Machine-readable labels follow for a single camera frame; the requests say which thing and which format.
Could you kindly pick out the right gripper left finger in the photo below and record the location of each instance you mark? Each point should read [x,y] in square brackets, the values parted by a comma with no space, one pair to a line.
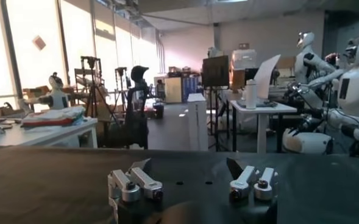
[127,185]

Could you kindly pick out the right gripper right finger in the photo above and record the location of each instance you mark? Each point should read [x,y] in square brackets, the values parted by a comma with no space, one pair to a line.
[243,179]

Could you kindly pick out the folded clothes stack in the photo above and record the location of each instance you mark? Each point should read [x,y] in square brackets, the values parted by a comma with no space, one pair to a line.
[52,117]

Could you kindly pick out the small white standing desk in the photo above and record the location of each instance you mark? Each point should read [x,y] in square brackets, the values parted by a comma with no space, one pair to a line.
[263,121]

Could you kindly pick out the black office chair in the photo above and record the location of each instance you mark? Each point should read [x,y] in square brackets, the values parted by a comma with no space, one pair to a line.
[136,121]

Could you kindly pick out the black tablecloth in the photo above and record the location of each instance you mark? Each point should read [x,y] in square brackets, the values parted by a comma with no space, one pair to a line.
[60,182]

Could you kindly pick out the tall white cardboard box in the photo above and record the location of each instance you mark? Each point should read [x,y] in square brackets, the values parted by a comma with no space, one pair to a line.
[197,121]

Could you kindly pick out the dark tablet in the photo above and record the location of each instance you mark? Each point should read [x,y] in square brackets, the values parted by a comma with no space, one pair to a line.
[263,104]

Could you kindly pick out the white bottle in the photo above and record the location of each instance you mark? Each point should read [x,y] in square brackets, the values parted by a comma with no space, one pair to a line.
[251,94]

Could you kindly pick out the white table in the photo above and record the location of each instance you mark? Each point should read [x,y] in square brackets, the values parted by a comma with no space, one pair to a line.
[45,137]

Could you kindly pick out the black tripod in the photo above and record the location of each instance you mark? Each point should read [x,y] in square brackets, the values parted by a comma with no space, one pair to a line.
[121,82]
[92,85]

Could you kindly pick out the white curved sheet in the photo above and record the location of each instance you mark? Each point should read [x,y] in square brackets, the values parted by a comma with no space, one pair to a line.
[266,76]

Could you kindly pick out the white humanoid robot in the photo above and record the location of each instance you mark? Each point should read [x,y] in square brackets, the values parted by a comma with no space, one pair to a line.
[57,97]
[307,61]
[356,91]

